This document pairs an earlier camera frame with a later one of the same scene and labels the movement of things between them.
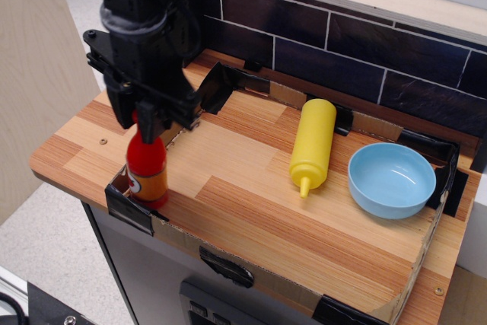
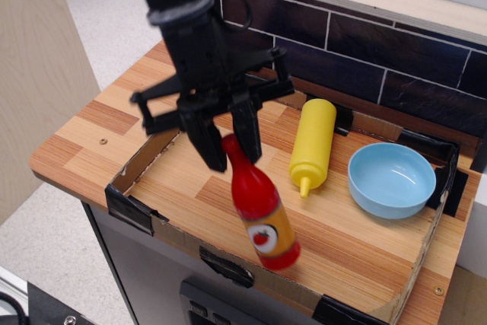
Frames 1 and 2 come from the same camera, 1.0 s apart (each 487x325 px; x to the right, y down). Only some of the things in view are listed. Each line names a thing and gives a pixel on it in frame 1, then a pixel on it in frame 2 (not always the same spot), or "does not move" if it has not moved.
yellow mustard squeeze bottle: [313, 144] does not move
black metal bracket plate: [44, 309] does not move
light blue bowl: [390, 180] does not move
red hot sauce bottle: [146, 164] -> [256, 199]
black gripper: [150, 64] -> [206, 71]
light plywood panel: [46, 74] does not move
